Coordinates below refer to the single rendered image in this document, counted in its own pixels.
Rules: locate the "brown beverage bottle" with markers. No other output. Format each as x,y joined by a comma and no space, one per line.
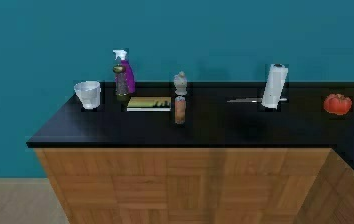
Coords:
180,110

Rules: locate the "green and yellow book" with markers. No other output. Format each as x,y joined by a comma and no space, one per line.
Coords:
149,104

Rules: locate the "purple spray bottle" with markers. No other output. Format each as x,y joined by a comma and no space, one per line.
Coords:
128,75

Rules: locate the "wooden counter with black top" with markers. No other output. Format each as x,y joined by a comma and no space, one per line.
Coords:
191,173

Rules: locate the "dark pepper grinder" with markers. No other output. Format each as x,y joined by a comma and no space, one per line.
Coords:
121,84

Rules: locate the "silver knife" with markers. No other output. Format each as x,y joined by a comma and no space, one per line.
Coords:
243,100

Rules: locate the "clear glass cup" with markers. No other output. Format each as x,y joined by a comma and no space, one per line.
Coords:
88,94

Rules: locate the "white paper towel roll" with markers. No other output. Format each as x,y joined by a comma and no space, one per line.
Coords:
274,86

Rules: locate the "red tomato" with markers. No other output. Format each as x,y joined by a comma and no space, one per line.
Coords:
337,104

